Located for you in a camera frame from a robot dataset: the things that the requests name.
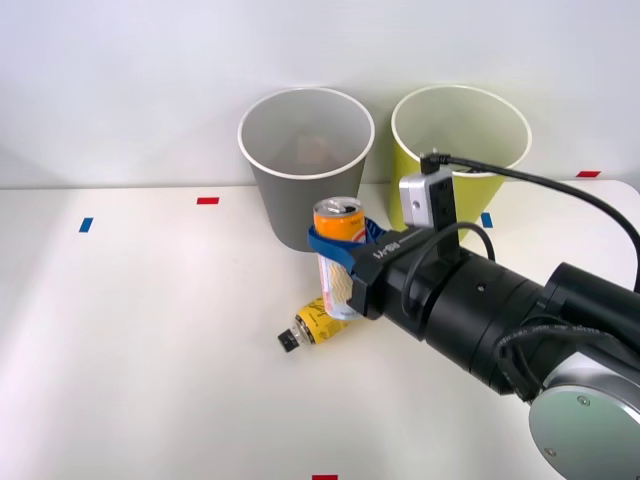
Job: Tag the orange drink can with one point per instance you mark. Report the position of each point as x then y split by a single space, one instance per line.
336 225

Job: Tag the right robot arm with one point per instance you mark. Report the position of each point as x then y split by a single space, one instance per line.
475 310

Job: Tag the grey plastic waste bin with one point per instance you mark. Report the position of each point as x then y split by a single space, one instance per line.
305 205

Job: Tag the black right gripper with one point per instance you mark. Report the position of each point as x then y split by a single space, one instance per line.
385 255

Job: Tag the yellow plastic bottle black cap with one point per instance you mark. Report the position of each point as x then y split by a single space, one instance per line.
317 325

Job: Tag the yellow-green plastic waste bin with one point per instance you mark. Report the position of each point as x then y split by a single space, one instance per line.
415 175

